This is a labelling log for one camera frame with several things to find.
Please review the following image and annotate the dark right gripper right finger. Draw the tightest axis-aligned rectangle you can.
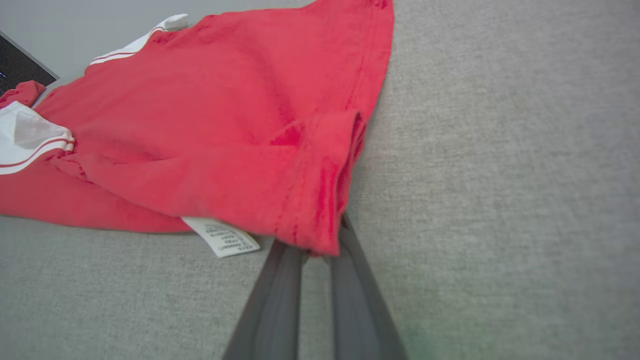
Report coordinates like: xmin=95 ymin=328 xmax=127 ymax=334
xmin=330 ymin=215 xmax=408 ymax=360

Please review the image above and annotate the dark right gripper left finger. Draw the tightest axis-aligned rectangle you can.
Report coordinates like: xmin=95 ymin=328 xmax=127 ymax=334
xmin=222 ymin=240 xmax=307 ymax=360

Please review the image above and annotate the red white numbered jersey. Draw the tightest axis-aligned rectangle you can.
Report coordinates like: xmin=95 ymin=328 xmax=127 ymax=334
xmin=0 ymin=0 xmax=396 ymax=258

